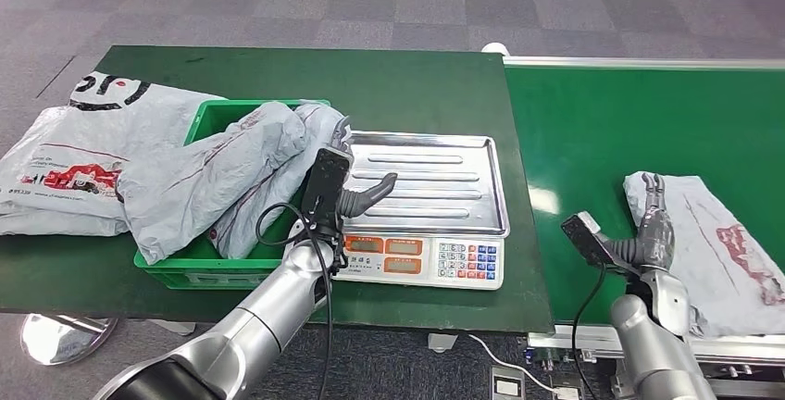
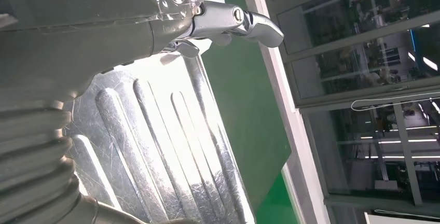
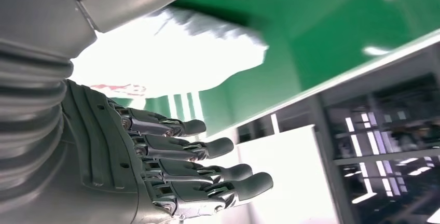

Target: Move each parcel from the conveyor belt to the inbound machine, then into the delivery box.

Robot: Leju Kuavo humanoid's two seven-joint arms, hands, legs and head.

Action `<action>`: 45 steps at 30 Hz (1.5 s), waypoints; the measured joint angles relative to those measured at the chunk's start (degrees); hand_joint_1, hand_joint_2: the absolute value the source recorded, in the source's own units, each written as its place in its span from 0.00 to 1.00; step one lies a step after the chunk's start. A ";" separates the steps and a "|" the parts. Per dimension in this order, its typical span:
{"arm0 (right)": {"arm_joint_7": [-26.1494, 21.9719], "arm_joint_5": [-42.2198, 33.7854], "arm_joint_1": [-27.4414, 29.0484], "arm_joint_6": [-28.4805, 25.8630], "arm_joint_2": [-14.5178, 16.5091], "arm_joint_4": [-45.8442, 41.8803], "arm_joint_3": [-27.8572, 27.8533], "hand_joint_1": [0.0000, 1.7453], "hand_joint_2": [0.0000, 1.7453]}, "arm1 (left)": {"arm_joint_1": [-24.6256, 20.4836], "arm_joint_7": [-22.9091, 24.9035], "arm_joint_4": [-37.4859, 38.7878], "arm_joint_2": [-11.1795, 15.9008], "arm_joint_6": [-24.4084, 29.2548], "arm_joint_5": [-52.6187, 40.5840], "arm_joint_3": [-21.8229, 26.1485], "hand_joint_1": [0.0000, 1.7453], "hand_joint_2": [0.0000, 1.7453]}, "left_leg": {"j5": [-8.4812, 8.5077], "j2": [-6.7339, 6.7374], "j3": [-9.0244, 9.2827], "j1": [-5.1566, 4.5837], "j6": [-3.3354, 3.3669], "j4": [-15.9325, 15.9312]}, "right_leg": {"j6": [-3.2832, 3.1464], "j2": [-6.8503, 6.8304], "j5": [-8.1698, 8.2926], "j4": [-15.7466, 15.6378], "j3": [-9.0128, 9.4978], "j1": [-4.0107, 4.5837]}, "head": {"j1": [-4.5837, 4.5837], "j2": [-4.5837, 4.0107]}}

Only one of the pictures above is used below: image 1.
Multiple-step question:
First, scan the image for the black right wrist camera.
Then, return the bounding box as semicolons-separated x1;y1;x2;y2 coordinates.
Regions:
561;211;639;279

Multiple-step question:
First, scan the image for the chrome round table foot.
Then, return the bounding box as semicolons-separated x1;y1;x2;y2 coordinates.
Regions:
19;314;118;367

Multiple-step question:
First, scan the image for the green plastic crate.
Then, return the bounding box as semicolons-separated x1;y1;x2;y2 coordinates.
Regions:
133;99;332;291

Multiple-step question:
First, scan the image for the white bag with black print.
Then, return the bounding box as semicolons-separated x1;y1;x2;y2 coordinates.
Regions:
64;70;230;141

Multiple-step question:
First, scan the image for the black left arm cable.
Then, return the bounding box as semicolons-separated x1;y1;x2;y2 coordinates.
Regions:
254;202;335;400

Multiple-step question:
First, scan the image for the green conveyor belt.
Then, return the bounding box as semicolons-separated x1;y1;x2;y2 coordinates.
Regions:
480;42;785;386

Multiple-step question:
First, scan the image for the white floor cable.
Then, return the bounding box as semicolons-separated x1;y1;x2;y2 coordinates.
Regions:
467;334;580;398

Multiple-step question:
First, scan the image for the grey parcel with red print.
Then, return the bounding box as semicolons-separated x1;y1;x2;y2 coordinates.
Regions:
208;102;354;262
623;171;785;338
116;101;311;266

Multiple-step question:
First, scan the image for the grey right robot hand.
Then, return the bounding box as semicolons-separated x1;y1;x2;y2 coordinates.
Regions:
604;173;676;272

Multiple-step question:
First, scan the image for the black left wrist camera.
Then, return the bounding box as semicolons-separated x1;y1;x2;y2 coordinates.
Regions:
300;146;354;232

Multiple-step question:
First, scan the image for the floor socket with white plug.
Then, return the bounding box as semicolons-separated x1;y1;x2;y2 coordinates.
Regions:
548;375;584;400

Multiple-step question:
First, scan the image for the white bag with red print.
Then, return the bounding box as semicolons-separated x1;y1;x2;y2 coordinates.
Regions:
0;106;185;220

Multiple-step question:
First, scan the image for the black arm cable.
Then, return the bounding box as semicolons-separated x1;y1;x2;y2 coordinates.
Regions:
571;265;608;400
254;202;335;400

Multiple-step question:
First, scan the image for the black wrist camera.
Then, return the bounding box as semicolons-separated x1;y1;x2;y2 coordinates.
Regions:
561;211;639;279
300;146;354;232

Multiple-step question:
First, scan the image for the white scale with steel tray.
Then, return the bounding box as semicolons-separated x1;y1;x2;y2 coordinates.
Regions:
333;131;511;291

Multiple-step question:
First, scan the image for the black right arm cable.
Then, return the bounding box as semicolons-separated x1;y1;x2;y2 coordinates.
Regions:
571;265;608;400

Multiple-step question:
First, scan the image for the grey floor socket box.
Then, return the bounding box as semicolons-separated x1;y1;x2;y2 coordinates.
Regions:
488;366;527;400

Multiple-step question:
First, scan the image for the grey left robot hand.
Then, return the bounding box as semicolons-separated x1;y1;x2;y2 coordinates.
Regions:
330;116;399;220

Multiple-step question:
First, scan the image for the plain white bag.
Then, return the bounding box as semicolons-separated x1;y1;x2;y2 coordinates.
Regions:
0;200;130;238

